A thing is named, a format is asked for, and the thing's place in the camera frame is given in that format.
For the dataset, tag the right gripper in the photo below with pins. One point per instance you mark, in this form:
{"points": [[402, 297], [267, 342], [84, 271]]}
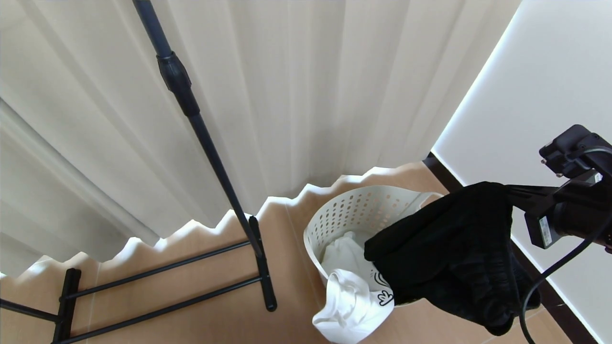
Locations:
{"points": [[583, 215]]}

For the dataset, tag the black shorts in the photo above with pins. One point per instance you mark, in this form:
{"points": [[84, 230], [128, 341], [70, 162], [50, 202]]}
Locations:
{"points": [[454, 248]]}

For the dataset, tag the white laundry basket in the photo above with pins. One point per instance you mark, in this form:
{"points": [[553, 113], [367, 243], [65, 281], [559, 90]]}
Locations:
{"points": [[413, 203]]}

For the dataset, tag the black clothes rack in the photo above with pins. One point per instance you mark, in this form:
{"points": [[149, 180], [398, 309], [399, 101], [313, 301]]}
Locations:
{"points": [[177, 76]]}

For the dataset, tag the white curtain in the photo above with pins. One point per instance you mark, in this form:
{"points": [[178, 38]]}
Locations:
{"points": [[311, 95]]}

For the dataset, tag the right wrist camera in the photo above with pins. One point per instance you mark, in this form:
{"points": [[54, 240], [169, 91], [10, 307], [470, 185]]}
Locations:
{"points": [[573, 148]]}

